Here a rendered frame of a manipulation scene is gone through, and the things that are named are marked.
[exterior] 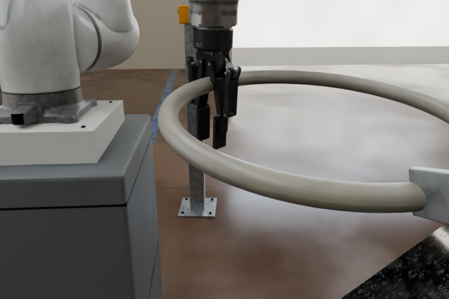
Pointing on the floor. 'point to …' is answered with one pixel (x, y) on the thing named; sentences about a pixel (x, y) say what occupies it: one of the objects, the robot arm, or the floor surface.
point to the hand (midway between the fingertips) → (211, 129)
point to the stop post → (196, 205)
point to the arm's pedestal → (83, 224)
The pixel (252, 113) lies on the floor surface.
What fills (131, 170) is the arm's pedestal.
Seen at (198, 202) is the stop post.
